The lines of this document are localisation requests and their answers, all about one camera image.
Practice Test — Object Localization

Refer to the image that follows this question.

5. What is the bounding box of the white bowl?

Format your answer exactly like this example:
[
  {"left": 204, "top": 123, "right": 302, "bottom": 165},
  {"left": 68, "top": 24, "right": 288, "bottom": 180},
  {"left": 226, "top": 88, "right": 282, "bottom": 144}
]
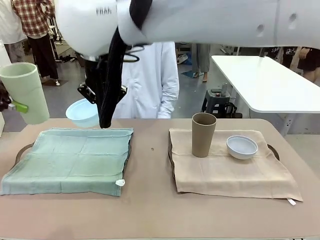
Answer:
[{"left": 226, "top": 134, "right": 259, "bottom": 161}]

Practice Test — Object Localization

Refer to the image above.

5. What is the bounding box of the pale green tall cup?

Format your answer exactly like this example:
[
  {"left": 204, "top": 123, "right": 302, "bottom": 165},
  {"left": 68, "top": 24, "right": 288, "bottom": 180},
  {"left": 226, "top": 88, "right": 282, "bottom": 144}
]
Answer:
[{"left": 0, "top": 62, "right": 51, "bottom": 125}]

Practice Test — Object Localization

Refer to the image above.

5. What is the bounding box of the person in grey trousers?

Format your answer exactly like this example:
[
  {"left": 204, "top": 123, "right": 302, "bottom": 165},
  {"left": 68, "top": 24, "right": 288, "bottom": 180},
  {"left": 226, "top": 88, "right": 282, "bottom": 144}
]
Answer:
[{"left": 190, "top": 43, "right": 212, "bottom": 83}]

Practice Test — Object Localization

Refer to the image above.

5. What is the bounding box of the black braided cable sleeve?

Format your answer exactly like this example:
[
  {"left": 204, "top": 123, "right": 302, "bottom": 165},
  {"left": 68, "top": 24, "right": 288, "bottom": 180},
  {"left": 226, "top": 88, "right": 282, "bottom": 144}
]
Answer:
[{"left": 96, "top": 0, "right": 154, "bottom": 129}]

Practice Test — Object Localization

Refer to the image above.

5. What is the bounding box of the white column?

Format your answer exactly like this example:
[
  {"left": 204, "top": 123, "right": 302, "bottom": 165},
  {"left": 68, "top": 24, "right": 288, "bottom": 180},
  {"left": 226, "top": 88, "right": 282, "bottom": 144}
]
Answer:
[{"left": 0, "top": 37, "right": 12, "bottom": 69}]

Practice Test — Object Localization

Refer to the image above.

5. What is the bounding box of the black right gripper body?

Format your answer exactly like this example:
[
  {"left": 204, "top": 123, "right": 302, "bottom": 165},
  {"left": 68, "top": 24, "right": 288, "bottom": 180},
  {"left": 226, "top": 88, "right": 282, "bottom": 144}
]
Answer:
[{"left": 83, "top": 57, "right": 103, "bottom": 94}]

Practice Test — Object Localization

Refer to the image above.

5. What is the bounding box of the green cloth mat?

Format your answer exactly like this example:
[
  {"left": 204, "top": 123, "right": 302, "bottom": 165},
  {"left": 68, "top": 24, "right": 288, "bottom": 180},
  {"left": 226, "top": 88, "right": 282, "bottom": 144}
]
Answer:
[{"left": 0, "top": 127, "right": 135, "bottom": 197}]

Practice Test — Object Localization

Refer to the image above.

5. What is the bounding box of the beige cloth mat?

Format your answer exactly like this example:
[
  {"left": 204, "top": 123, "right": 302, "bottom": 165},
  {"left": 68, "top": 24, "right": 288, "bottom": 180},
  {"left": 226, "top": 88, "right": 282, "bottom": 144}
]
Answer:
[{"left": 168, "top": 127, "right": 304, "bottom": 207}]

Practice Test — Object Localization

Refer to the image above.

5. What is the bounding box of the figure in white shirt black trousers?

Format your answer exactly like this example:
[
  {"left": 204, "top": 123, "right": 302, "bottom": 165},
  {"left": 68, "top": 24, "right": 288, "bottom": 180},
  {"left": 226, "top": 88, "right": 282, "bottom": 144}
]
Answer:
[{"left": 269, "top": 46, "right": 300, "bottom": 69}]

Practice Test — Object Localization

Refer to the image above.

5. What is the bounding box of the dark brown serving tray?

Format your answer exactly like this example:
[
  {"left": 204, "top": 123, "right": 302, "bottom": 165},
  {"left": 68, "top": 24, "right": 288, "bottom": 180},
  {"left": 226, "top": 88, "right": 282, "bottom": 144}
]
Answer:
[
  {"left": 167, "top": 129, "right": 281, "bottom": 195},
  {"left": 15, "top": 133, "right": 134, "bottom": 177}
]

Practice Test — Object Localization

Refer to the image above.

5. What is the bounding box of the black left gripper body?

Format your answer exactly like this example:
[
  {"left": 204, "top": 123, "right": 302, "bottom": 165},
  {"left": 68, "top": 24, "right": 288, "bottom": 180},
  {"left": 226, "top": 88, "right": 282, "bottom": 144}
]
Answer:
[{"left": 0, "top": 82, "right": 13, "bottom": 113}]

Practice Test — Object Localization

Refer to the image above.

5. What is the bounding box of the white background table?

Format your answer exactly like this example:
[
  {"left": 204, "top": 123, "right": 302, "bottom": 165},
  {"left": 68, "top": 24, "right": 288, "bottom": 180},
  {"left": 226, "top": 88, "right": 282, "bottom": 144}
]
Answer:
[{"left": 210, "top": 55, "right": 320, "bottom": 137}]

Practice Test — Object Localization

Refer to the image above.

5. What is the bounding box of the thin black right camera cable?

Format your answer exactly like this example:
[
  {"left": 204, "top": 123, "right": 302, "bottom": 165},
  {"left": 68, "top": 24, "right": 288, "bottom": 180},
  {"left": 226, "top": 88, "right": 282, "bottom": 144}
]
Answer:
[{"left": 122, "top": 44, "right": 141, "bottom": 63}]

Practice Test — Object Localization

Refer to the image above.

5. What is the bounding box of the person in white shirt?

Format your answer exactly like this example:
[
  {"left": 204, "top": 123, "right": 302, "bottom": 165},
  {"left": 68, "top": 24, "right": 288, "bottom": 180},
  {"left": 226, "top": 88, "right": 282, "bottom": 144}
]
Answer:
[{"left": 0, "top": 0, "right": 29, "bottom": 65}]

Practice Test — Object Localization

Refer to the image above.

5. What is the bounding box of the person in black skirt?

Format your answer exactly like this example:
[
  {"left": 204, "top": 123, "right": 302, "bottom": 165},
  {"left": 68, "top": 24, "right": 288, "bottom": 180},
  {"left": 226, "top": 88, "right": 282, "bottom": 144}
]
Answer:
[{"left": 296, "top": 46, "right": 320, "bottom": 84}]

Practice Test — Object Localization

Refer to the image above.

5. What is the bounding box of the person in white coat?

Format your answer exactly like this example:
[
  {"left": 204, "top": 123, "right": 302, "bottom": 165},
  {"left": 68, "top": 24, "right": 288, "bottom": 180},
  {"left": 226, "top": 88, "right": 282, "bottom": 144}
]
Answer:
[{"left": 112, "top": 41, "right": 181, "bottom": 120}]

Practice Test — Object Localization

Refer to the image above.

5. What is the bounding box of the person left forearm white sleeve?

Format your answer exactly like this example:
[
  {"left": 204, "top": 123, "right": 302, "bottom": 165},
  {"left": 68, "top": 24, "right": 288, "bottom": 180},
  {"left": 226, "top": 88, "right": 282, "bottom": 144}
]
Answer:
[{"left": 156, "top": 96, "right": 180, "bottom": 120}]

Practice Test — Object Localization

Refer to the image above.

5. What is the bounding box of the brown tall cup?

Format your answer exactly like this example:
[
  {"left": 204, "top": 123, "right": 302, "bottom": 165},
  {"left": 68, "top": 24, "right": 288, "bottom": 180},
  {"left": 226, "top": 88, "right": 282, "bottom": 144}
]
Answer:
[{"left": 191, "top": 112, "right": 218, "bottom": 159}]

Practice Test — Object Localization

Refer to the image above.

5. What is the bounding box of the light blue bowl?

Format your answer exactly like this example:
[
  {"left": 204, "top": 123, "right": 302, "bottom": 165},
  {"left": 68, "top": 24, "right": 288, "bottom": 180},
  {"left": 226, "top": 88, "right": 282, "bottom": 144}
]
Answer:
[{"left": 65, "top": 97, "right": 100, "bottom": 129}]

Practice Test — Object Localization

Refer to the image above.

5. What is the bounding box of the person in red plaid shirt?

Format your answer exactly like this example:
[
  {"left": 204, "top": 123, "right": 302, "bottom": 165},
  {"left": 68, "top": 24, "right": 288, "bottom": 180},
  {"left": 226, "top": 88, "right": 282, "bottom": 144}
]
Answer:
[{"left": 11, "top": 0, "right": 60, "bottom": 87}]

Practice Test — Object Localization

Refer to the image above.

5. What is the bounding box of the grey step stool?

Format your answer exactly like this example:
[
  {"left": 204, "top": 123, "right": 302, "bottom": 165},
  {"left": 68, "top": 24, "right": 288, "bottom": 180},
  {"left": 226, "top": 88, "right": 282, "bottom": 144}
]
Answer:
[{"left": 201, "top": 87, "right": 244, "bottom": 120}]

